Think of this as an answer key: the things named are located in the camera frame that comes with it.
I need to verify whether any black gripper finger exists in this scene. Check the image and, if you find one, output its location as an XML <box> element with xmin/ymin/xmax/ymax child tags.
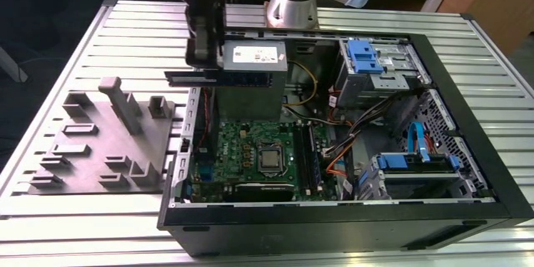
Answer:
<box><xmin>186</xmin><ymin>23</ymin><xmax>226</xmax><ymax>85</ymax></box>

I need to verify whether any RAM stick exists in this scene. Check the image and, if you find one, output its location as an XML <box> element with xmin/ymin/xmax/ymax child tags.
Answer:
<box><xmin>310</xmin><ymin>123</ymin><xmax>322</xmax><ymax>185</ymax></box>
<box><xmin>165</xmin><ymin>70</ymin><xmax>273</xmax><ymax>88</ymax></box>

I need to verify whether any grey power supply unit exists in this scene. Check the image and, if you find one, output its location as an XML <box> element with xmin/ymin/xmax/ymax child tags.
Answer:
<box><xmin>206</xmin><ymin>40</ymin><xmax>289</xmax><ymax>121</ymax></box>

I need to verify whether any green motherboard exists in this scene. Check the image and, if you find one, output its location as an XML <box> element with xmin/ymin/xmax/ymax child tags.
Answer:
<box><xmin>190</xmin><ymin>118</ymin><xmax>340</xmax><ymax>202</ymax></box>

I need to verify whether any CPU socket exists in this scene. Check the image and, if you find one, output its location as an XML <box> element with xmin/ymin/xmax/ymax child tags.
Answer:
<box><xmin>256</xmin><ymin>142</ymin><xmax>290</xmax><ymax>176</ymax></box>

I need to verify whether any blue plastic drive latch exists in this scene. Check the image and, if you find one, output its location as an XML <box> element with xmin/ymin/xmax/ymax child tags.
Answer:
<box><xmin>346</xmin><ymin>39</ymin><xmax>384</xmax><ymax>74</ymax></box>

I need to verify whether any grey parts rack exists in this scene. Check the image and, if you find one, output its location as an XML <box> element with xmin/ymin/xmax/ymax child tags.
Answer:
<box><xmin>29</xmin><ymin>78</ymin><xmax>187</xmax><ymax>196</ymax></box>

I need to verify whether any silver CPU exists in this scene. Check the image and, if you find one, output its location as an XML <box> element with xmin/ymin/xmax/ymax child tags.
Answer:
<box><xmin>261</xmin><ymin>150</ymin><xmax>285</xmax><ymax>169</ymax></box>

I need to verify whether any grey chair leg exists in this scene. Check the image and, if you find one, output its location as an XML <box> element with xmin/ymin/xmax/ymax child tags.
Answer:
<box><xmin>0</xmin><ymin>46</ymin><xmax>29</xmax><ymax>82</ymax></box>

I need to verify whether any grey metal drive cage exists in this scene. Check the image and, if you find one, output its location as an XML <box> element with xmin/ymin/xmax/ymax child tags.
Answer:
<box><xmin>337</xmin><ymin>38</ymin><xmax>433</xmax><ymax>108</ymax></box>

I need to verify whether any black graphics card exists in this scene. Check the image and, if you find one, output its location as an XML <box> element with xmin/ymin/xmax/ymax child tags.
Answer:
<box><xmin>225</xmin><ymin>181</ymin><xmax>298</xmax><ymax>202</ymax></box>

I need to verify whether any hard disk in blue carrier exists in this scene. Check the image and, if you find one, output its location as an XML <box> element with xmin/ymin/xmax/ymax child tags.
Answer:
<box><xmin>373</xmin><ymin>153</ymin><xmax>462</xmax><ymax>176</ymax></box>

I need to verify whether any black PC case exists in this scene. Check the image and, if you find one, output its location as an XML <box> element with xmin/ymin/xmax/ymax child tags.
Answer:
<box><xmin>157</xmin><ymin>24</ymin><xmax>534</xmax><ymax>257</ymax></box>

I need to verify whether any grey metal disk cage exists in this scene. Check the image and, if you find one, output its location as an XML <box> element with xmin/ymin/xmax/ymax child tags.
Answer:
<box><xmin>357</xmin><ymin>153</ymin><xmax>489</xmax><ymax>201</ymax></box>

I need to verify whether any brown wooden cabinet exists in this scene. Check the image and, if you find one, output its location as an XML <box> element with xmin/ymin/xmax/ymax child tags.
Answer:
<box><xmin>437</xmin><ymin>0</ymin><xmax>534</xmax><ymax>58</ymax></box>

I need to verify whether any thin red wire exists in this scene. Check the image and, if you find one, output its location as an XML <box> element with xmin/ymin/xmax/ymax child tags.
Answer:
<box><xmin>199</xmin><ymin>88</ymin><xmax>210</xmax><ymax>152</ymax></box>

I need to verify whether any yellow wire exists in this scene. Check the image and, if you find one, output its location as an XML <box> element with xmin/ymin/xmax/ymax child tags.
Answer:
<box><xmin>286</xmin><ymin>60</ymin><xmax>318</xmax><ymax>107</ymax></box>

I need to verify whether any orange wire bundle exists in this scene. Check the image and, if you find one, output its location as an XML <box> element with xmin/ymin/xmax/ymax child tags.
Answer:
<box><xmin>325</xmin><ymin>154</ymin><xmax>356</xmax><ymax>177</ymax></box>

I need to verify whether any blue flat data cable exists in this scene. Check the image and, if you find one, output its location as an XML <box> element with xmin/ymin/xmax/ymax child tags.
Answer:
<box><xmin>406</xmin><ymin>121</ymin><xmax>433</xmax><ymax>163</ymax></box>

